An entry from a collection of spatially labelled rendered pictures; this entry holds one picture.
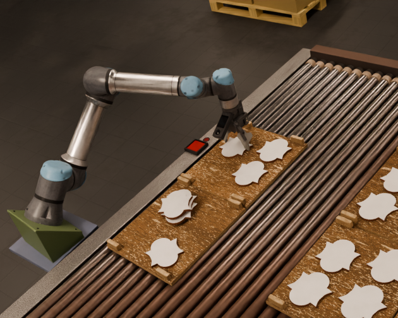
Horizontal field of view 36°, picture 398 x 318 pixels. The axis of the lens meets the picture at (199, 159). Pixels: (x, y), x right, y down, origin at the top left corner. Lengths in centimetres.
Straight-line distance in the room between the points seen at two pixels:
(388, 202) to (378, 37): 295
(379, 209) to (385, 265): 25
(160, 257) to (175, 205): 23
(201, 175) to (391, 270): 87
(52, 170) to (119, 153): 201
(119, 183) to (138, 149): 35
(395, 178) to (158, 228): 88
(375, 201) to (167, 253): 75
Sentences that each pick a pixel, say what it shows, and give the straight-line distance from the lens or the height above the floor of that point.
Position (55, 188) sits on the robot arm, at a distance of 245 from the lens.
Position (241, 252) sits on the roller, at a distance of 219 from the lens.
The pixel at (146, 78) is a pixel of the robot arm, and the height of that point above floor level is 138.
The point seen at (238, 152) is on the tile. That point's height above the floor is 95.
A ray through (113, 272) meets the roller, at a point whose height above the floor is 91.
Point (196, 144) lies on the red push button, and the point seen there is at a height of 93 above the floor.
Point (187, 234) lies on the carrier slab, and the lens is 227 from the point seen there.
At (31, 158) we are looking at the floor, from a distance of 476.
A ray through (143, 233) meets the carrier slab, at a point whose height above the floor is 94.
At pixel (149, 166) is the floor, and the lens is 420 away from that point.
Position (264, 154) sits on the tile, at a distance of 250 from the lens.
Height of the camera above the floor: 251
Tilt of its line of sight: 37 degrees down
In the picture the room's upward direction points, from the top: 17 degrees counter-clockwise
